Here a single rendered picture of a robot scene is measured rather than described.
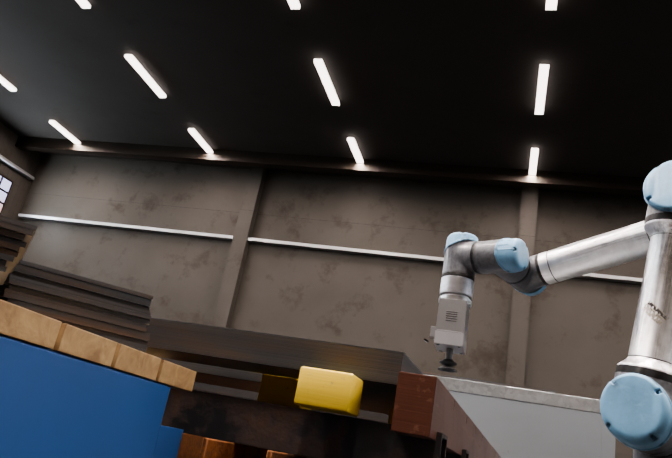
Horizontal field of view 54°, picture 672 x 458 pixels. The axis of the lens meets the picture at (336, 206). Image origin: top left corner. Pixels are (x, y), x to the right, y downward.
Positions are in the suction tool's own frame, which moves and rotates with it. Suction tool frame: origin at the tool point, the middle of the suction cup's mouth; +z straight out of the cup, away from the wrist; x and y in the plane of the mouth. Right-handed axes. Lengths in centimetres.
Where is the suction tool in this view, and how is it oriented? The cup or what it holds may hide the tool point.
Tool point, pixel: (447, 370)
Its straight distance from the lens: 151.2
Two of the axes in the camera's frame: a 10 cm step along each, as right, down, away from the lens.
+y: -2.4, -4.1, -8.8
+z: -1.8, 9.1, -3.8
